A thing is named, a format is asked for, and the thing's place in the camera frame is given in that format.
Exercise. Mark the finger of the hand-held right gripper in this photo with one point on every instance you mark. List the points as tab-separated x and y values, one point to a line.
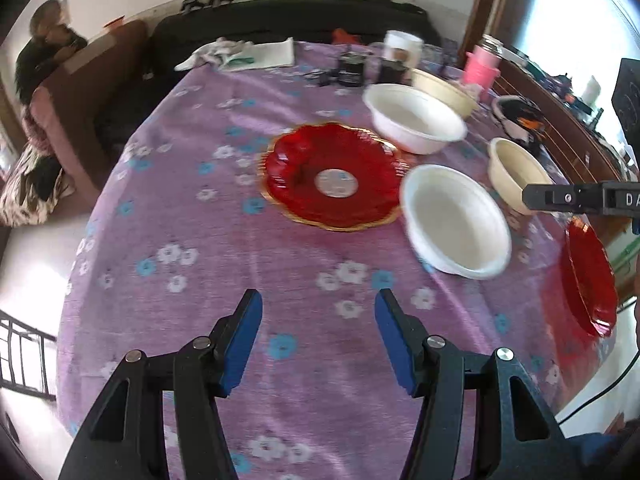
565	198

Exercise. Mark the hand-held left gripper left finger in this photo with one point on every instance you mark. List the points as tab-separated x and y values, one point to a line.
242	345

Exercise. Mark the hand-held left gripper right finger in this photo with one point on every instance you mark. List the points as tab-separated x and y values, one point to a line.
395	345

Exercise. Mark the cream ribbed bowl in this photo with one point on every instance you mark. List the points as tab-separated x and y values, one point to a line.
515	170
442	87

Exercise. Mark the red scalloped plate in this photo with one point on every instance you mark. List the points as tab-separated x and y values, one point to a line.
300	170
587	275

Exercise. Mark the white bowl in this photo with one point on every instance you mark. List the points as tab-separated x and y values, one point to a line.
410	115
450	220

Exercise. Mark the black white patterned scarf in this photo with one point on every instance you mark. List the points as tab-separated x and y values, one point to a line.
520	120

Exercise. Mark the purple floral tablecloth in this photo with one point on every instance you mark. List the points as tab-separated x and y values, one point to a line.
200	260

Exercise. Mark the pink sleeved bottle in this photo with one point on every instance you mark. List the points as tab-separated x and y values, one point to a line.
480	70

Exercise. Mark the black metal railing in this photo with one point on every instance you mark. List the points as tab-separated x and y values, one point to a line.
20	340

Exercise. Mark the white cup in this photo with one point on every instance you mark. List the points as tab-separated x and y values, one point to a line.
402	45

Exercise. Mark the person's blue clothing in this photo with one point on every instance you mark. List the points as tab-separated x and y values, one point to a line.
610	460

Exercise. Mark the patterned fabric bundle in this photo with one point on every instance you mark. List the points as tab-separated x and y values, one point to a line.
30	190

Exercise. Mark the black power adapter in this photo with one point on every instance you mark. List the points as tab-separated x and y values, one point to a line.
325	80

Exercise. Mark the orange red cloth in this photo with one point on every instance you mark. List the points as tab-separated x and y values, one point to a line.
345	36

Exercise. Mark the brown armchair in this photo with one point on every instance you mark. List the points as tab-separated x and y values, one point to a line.
90	85

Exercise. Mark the black sofa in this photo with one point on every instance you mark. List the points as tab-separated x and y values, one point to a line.
275	20

